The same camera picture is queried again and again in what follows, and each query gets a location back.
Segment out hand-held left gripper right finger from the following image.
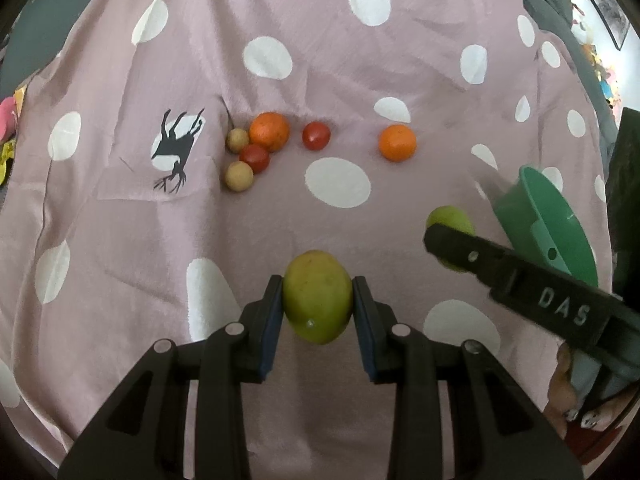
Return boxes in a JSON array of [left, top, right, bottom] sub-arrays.
[[351, 276, 585, 480]]

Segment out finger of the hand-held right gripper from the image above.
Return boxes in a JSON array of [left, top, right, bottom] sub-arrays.
[[423, 223, 522, 302]]

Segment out red tomato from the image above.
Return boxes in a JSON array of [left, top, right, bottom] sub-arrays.
[[239, 144, 271, 174], [302, 121, 332, 151]]

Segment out person's right hand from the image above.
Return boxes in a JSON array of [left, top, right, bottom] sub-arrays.
[[545, 344, 630, 439]]

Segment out pink polka dot blanket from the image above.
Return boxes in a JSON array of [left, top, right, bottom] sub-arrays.
[[0, 0, 622, 467]]

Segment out beige longan with stem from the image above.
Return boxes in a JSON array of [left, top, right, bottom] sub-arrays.
[[222, 105, 250, 154]]

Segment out dark cloth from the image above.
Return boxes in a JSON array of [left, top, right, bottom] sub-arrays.
[[604, 107, 640, 302]]

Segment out green plastic bowl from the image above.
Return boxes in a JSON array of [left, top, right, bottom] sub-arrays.
[[492, 164, 600, 289]]

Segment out small orange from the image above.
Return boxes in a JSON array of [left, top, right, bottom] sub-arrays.
[[378, 124, 418, 163]]

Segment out large orange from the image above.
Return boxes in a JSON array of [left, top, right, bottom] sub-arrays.
[[249, 111, 291, 153]]

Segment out small green mango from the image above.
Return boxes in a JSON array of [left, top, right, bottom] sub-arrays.
[[426, 205, 476, 274]]

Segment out colourful toys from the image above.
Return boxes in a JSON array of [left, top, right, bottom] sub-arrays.
[[580, 42, 622, 107]]

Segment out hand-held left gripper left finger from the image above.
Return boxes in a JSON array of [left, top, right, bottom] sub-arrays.
[[57, 274, 286, 480]]

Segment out framed wall picture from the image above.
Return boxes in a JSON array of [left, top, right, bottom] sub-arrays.
[[574, 0, 632, 52]]

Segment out large yellow-green mango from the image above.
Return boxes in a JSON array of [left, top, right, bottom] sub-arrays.
[[282, 250, 354, 345]]

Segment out pink and yellow toy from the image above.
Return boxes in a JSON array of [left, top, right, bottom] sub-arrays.
[[0, 86, 27, 182]]

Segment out red garment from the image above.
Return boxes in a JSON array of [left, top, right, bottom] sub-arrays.
[[562, 400, 632, 466]]

